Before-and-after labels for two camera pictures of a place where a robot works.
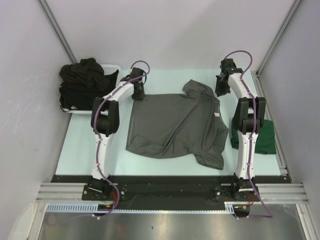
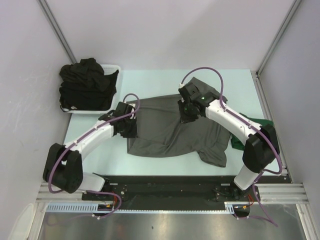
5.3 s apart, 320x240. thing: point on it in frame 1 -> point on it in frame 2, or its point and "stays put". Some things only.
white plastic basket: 107,68 stays put
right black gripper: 219,91 -> 184,118
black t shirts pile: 81,82 stays put
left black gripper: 139,97 -> 133,133
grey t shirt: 170,125 stays put
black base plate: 172,189 stays put
